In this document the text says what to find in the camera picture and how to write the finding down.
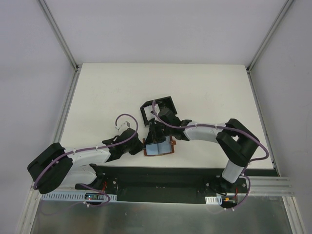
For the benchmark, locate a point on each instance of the black plastic card box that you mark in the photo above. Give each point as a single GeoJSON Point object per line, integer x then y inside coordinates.
{"type": "Point", "coordinates": [161, 103]}

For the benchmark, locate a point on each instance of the white left cable duct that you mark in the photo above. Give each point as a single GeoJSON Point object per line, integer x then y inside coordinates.
{"type": "Point", "coordinates": [78, 196]}

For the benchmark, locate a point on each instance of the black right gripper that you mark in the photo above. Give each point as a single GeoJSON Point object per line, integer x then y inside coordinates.
{"type": "Point", "coordinates": [154, 134]}

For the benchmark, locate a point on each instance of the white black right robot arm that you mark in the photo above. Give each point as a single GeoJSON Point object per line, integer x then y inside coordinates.
{"type": "Point", "coordinates": [236, 141]}

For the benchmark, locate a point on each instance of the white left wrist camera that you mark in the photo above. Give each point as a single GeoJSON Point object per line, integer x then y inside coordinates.
{"type": "Point", "coordinates": [123, 127]}

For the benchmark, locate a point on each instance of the right rear aluminium post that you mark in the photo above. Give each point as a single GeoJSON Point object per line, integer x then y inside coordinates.
{"type": "Point", "coordinates": [270, 33]}

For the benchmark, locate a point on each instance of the brown leather card holder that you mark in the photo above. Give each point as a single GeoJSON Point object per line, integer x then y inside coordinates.
{"type": "Point", "coordinates": [160, 149]}

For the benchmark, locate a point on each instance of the right aluminium side rail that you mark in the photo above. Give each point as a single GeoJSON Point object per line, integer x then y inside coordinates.
{"type": "Point", "coordinates": [288, 195]}

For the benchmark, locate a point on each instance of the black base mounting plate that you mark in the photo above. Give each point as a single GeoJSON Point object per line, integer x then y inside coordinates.
{"type": "Point", "coordinates": [167, 185]}

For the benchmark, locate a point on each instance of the white right cable duct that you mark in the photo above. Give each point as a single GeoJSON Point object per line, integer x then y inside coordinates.
{"type": "Point", "coordinates": [221, 200]}

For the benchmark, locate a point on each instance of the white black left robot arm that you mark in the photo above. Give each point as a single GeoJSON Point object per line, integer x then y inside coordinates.
{"type": "Point", "coordinates": [57, 166]}

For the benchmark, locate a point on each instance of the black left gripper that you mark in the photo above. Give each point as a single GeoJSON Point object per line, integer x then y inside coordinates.
{"type": "Point", "coordinates": [136, 147]}

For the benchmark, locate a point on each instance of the aluminium post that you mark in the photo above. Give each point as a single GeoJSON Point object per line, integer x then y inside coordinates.
{"type": "Point", "coordinates": [58, 34]}
{"type": "Point", "coordinates": [270, 33]}

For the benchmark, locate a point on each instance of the white cable duct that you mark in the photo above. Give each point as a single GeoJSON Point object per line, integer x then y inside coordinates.
{"type": "Point", "coordinates": [78, 196]}
{"type": "Point", "coordinates": [221, 200]}

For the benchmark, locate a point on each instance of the left rear aluminium post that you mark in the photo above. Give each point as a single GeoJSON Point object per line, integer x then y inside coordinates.
{"type": "Point", "coordinates": [58, 34]}

